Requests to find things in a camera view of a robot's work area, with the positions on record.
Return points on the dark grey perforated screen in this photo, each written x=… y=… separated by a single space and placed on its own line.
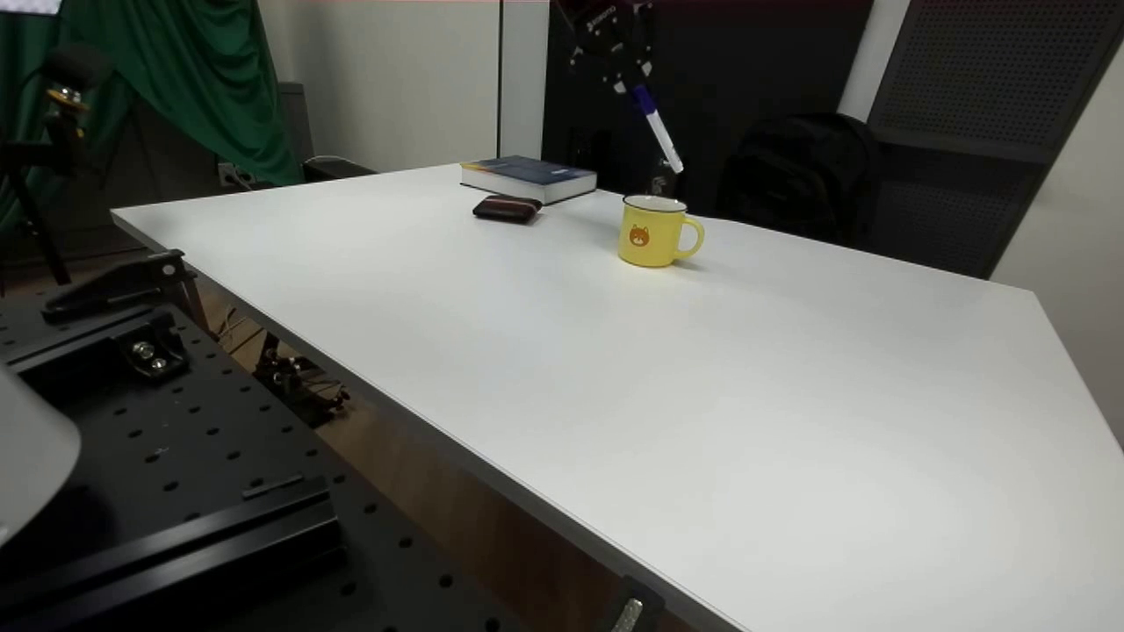
x=994 y=105

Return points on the black tripod stand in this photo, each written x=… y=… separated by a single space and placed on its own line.
x=72 y=70

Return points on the black backpack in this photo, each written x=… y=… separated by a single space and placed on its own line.
x=801 y=178

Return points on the black leather wallet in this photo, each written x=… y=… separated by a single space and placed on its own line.
x=508 y=209

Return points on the black aluminium rail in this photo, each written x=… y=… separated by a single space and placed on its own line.
x=178 y=561

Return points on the black table edge clamp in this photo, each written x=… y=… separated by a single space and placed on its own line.
x=298 y=380

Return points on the black perforated breadboard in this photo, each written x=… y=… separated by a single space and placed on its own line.
x=211 y=457

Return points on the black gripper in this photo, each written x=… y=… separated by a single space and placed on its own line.
x=584 y=18

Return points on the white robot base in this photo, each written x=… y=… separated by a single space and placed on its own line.
x=28 y=457

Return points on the blue capped white marker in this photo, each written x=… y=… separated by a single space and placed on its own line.
x=657 y=131

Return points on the yellow enamel mug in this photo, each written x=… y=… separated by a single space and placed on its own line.
x=651 y=233

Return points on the green curtain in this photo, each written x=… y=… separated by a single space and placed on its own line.
x=178 y=70

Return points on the thick blue book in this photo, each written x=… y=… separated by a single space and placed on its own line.
x=527 y=178

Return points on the small black bolted mount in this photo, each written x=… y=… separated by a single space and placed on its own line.
x=153 y=351

